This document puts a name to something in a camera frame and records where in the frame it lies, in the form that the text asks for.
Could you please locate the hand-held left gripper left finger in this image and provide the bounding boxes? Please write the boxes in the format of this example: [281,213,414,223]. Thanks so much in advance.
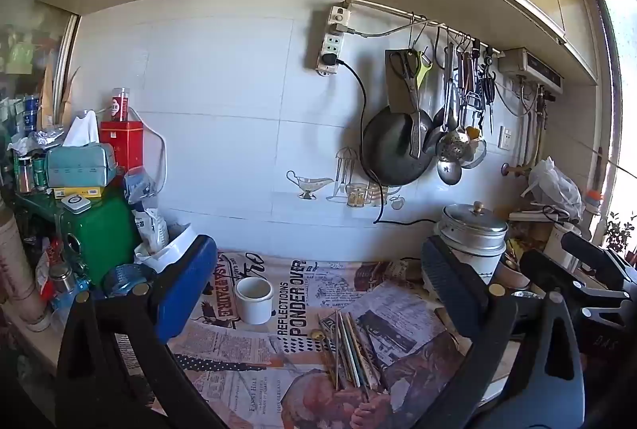
[56,234,225,429]

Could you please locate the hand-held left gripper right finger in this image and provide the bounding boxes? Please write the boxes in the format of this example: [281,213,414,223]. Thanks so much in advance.
[420,235,585,429]

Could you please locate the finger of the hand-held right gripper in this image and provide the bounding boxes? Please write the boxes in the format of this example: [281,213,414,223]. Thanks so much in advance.
[520,249,630,305]
[561,232,633,290]

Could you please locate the white cup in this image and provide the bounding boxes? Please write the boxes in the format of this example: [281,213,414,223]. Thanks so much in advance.
[235,277,276,325]

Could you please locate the white plastic container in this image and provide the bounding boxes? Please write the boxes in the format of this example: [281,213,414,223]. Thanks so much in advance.
[545,220,580,271]

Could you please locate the potted plant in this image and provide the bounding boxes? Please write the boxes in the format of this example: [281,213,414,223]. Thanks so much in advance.
[604,211,634,257]

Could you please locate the white paper bag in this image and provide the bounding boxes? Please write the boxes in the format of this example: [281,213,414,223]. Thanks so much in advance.
[134,224,200,273]

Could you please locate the metal pot with lid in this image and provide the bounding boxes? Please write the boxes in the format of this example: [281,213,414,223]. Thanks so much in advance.
[437,201,508,271]

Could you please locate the blue tape roll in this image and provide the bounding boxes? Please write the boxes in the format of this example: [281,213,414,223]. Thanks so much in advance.
[102,264,156,298]

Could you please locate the clear plastic bag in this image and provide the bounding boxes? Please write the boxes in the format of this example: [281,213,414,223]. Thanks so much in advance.
[522,157,583,221]

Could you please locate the green metal box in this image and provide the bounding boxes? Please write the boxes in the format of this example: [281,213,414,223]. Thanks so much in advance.
[57,197,143,295]

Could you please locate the metal ladle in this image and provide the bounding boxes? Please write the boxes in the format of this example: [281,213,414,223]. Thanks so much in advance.
[438,159,463,186]

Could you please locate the newspaper print tablecloth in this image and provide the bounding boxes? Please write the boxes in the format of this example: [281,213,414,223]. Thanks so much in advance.
[164,252,523,429]

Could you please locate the small white device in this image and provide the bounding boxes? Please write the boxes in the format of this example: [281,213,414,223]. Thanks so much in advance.
[62,193,93,214]

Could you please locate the metal slotted spoon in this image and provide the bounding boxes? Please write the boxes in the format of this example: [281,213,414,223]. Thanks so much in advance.
[438,41,471,163]

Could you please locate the black wok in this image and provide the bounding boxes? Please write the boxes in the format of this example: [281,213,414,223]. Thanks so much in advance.
[362,105,435,187]

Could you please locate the window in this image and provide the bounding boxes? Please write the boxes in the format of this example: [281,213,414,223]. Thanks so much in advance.
[597,0,637,261]

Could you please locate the red tin box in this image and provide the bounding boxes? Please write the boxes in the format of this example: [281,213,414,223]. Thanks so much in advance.
[100,120,145,172]

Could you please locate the teal tissue box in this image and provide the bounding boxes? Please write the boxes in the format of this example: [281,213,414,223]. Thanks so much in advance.
[46,110,117,188]

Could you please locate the stack of paper cups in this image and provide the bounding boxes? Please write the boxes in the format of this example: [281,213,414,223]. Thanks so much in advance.
[0,210,51,333]

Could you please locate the green peeler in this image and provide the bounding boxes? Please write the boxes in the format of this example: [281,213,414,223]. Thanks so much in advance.
[415,53,434,87]

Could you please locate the white power strip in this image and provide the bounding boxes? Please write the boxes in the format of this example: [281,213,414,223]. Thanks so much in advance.
[317,6,352,76]

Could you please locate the wire mesh strainer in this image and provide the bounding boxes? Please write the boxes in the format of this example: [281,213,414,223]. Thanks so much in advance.
[463,139,487,169]

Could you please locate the white cable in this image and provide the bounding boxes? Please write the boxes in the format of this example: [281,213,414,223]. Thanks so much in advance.
[128,107,168,197]

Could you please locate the black power cable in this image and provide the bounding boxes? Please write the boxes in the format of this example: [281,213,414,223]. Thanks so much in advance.
[332,57,439,227]

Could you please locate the white wall water heater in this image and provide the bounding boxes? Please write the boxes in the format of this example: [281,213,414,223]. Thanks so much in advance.
[498,48,564,92]

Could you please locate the black handled scissors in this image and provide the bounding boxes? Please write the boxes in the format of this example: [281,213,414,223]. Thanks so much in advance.
[391,51,423,111]

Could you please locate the metal hanging rail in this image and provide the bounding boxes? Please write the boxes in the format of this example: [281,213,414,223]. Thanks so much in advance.
[348,0,504,57]

